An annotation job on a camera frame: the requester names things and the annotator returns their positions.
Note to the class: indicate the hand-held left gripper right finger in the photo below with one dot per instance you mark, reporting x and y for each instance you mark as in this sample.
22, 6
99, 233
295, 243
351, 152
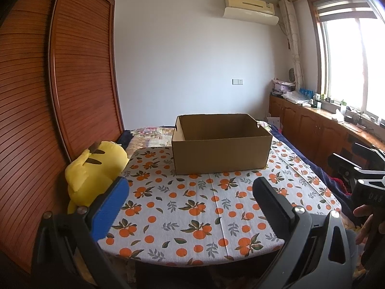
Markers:
270, 209

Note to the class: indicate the wooden window cabinet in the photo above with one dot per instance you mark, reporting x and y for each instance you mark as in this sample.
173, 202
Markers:
306, 129

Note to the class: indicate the yellow plush toy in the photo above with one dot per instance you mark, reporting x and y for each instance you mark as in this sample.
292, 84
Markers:
96, 168

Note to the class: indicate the tissue box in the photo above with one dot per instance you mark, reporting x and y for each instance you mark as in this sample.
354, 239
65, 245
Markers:
337, 116

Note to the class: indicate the white paper box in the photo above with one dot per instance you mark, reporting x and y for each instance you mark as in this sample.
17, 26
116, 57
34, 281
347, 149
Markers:
273, 121

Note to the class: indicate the small round mirror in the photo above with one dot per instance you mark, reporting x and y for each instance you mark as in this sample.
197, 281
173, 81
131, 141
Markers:
292, 75

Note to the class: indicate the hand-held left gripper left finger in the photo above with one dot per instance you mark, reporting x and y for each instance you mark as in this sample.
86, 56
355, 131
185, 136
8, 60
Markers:
111, 210

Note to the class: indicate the large window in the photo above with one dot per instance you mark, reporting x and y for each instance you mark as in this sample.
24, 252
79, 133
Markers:
346, 60

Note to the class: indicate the clear plastic bag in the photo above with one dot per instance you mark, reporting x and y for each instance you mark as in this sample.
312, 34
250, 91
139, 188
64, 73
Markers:
294, 97

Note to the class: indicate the brown cardboard box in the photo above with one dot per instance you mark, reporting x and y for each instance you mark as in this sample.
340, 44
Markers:
222, 156

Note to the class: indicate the red knitted cloth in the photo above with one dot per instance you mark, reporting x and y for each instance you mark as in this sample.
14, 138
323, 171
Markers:
341, 183

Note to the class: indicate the orange fruit print tablecloth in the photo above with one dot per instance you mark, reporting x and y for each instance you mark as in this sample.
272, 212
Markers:
186, 225

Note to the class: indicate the wooden slatted wardrobe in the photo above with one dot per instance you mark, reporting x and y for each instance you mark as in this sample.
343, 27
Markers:
78, 66

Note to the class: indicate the patterned white curtain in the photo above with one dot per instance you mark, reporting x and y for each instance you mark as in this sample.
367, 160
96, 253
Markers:
293, 42

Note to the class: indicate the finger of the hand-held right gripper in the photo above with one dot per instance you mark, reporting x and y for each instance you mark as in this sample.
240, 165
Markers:
364, 150
340, 161

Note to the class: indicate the white wall socket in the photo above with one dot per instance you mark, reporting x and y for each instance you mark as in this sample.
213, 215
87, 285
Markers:
238, 81

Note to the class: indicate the wall air conditioner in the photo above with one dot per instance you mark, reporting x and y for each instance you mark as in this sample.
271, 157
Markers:
249, 9

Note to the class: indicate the person's right hand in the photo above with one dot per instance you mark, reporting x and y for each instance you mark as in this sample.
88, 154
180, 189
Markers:
365, 210

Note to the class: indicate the row of blue bottles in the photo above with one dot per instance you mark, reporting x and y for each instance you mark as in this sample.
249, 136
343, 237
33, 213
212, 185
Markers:
306, 92

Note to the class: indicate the pink storage box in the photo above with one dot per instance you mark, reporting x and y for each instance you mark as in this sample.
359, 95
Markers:
284, 87

